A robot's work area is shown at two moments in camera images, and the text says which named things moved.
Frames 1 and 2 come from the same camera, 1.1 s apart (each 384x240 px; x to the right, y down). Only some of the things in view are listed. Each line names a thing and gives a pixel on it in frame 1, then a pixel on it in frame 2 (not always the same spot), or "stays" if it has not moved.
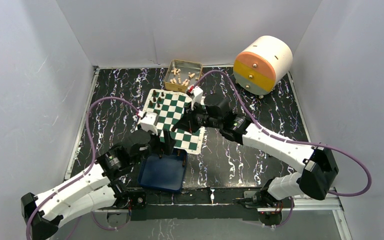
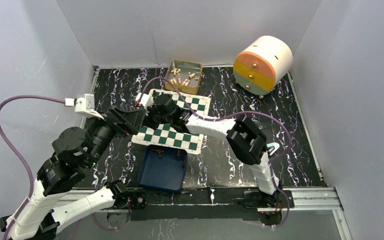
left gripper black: x=165 y=147 → x=128 y=122
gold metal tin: x=181 y=74 stays
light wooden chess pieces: x=186 y=81 stays
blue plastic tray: x=166 y=172 stays
